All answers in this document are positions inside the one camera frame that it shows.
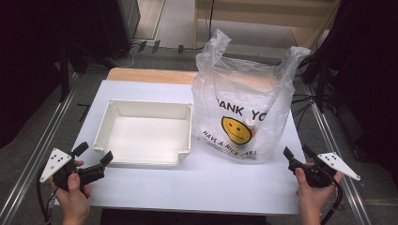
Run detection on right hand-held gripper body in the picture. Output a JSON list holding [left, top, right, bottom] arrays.
[[288, 152, 361, 188]]

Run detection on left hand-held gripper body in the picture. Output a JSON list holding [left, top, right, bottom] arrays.
[[39, 147, 106, 191]]

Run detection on white plastic bin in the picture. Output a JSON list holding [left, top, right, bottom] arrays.
[[92, 98, 192, 167]]

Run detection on orange juice bottle white cap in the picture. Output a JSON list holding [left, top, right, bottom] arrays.
[[244, 116, 262, 141]]

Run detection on clear plastic smiley bag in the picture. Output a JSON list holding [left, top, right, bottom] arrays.
[[191, 28, 312, 165]]

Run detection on person's right hand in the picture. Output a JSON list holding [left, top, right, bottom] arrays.
[[295, 167, 344, 218]]

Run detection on person's left hand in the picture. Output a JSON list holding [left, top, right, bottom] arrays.
[[50, 160, 93, 219]]

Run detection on black metal stand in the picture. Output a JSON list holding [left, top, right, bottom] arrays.
[[314, 60, 330, 114], [58, 45, 71, 103]]

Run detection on black curtain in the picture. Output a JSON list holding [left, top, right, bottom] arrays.
[[300, 0, 398, 186], [0, 0, 124, 148]]

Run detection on grey cabinet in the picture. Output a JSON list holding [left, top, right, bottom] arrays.
[[116, 0, 142, 41]]

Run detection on metal floor rail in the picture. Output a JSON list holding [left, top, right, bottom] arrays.
[[303, 83, 374, 225], [0, 72, 79, 225]]

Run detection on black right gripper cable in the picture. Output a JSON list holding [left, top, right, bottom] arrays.
[[320, 173, 344, 225]]

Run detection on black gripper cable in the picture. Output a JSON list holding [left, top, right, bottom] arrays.
[[35, 164, 58, 225], [320, 173, 344, 225]]

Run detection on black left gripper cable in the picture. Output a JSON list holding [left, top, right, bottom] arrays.
[[35, 164, 58, 225]]

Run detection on black cables on floor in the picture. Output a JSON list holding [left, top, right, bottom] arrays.
[[291, 93, 317, 132]]

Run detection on white floor cable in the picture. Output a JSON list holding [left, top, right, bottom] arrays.
[[108, 43, 140, 68]]

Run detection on thin black floor cable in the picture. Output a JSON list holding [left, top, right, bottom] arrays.
[[130, 37, 207, 53]]

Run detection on light wooden frame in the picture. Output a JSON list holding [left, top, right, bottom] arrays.
[[193, 0, 343, 52]]

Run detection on black hanging cable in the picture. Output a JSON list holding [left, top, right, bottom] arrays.
[[207, 0, 216, 34]]

